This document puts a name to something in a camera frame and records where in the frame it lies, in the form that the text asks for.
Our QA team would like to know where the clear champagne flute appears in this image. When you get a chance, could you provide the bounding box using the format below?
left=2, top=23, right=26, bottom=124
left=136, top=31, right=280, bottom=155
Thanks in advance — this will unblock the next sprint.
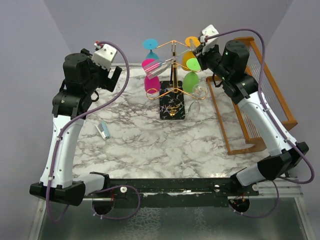
left=187, top=84, right=208, bottom=119

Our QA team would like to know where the wooden tiered shelf rack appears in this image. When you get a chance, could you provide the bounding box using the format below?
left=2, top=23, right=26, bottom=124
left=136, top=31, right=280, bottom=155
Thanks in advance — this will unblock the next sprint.
left=202, top=39, right=297, bottom=157

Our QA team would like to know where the blue wine glass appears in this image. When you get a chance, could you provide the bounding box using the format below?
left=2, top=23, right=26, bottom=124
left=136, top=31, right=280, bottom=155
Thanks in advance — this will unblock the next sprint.
left=142, top=38, right=159, bottom=60

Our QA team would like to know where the gold wine glass rack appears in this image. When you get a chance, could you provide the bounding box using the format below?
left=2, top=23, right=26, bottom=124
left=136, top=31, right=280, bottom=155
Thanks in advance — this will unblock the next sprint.
left=146, top=39, right=209, bottom=120

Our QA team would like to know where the green wine glass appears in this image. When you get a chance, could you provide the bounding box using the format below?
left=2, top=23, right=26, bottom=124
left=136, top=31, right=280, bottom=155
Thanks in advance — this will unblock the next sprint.
left=182, top=58, right=201, bottom=93

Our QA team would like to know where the pink wine glass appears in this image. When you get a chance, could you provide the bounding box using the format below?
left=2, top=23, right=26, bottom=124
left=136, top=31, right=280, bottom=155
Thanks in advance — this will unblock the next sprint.
left=141, top=58, right=161, bottom=95

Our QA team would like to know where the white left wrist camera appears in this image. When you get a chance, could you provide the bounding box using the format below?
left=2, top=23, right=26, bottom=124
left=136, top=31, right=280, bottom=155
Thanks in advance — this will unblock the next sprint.
left=91, top=41, right=118, bottom=71

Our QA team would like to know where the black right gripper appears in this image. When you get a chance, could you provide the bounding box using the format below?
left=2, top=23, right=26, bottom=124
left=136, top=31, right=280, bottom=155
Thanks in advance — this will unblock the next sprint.
left=193, top=41, right=230, bottom=82

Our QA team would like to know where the orange wine glass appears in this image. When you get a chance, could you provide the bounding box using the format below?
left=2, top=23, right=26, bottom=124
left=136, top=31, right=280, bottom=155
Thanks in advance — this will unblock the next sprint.
left=181, top=36, right=201, bottom=72

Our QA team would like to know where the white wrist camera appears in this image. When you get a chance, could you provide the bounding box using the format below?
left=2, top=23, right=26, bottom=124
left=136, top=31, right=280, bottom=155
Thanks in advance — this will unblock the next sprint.
left=198, top=24, right=220, bottom=55
left=91, top=41, right=118, bottom=71

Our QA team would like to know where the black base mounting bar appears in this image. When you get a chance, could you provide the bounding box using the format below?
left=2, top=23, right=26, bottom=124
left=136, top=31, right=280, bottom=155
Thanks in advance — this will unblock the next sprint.
left=84, top=178, right=259, bottom=209

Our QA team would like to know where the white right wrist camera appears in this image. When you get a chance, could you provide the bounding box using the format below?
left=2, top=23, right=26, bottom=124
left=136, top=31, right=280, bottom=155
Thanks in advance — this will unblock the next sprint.
left=198, top=24, right=220, bottom=55

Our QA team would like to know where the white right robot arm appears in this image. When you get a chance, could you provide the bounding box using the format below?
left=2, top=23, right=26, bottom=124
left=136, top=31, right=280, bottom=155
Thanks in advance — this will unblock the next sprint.
left=193, top=40, right=309, bottom=196

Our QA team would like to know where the aluminium extrusion rail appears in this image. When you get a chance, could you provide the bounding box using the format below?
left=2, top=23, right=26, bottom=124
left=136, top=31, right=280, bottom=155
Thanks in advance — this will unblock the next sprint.
left=257, top=179, right=303, bottom=198

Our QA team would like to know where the clear wine glass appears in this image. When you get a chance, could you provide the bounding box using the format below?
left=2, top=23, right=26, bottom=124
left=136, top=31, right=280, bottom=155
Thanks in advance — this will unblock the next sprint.
left=142, top=40, right=196, bottom=79

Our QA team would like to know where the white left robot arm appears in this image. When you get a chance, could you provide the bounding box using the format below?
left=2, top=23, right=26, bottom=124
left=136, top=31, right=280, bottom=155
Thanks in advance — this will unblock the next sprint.
left=29, top=44, right=122, bottom=206

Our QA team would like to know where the small blue white card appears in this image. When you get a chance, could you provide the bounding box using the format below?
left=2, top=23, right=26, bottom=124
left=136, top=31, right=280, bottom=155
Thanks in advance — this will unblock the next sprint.
left=95, top=121, right=111, bottom=140

